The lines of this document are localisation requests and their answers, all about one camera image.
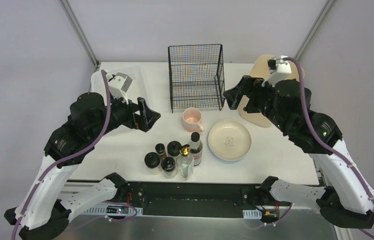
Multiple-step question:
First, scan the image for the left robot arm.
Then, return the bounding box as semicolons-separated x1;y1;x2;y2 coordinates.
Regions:
4;92;161;240

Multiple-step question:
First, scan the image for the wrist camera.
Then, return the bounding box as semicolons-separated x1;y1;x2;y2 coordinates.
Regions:
106;72;133;102
261;55;292;87

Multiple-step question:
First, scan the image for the dark sauce bottle black cap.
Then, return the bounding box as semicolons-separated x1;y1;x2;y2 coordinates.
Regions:
188;132;203;167

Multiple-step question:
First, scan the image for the cream plate with bear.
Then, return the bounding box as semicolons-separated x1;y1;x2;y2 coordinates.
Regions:
207;120;252;162

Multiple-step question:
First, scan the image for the spice jar black lid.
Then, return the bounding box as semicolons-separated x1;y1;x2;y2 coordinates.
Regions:
144;152;162;175
166;140;182;159
160;156;178;179

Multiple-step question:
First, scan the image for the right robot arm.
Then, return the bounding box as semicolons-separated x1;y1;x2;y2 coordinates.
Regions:
223;75;374;229

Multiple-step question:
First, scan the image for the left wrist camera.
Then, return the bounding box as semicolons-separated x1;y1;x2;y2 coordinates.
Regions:
106;72;133;102

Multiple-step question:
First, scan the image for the glass bottle gold pourer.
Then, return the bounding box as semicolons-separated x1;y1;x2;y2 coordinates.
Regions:
176;144;194;180

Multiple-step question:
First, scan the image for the black wire rack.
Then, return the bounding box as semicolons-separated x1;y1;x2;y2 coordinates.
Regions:
167;43;225;112

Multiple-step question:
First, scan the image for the pink mug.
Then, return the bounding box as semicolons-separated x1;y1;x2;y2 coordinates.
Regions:
182;107;205;133

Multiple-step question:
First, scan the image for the white perforated plastic basket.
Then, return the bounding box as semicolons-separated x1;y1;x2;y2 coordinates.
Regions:
90;65;149;101

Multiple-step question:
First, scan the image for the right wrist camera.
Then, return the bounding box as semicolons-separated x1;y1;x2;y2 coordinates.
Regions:
261;55;292;87

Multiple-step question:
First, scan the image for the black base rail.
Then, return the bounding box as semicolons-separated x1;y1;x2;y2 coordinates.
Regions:
117;181;277;219

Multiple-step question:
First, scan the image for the beige waste bin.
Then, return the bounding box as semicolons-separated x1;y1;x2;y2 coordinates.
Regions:
238;54;306;129

